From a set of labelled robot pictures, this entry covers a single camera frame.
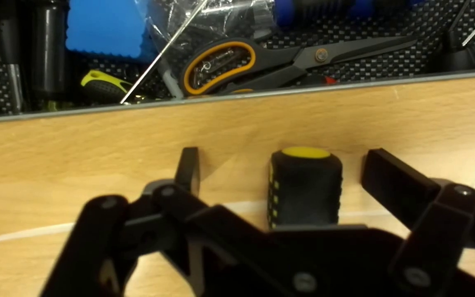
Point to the black cylinder tool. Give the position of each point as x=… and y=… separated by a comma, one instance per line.
x=49, y=49

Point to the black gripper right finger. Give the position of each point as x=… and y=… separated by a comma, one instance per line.
x=436, y=236

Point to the blue foam block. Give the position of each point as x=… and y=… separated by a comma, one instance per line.
x=107, y=26

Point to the clear plastic bag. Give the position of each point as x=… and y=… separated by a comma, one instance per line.
x=232, y=21

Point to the black yellow screwdriver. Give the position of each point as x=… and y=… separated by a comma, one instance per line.
x=306, y=186

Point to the black tool with metal shaft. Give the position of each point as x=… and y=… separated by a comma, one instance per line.
x=471, y=49

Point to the wooden top tool cabinet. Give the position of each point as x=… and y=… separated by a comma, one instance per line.
x=83, y=158

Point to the thin metal rod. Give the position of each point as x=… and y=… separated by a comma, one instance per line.
x=161, y=49

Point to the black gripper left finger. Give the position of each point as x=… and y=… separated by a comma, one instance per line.
x=156, y=247

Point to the metal tool drawer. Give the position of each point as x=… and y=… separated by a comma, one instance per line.
x=359, y=62

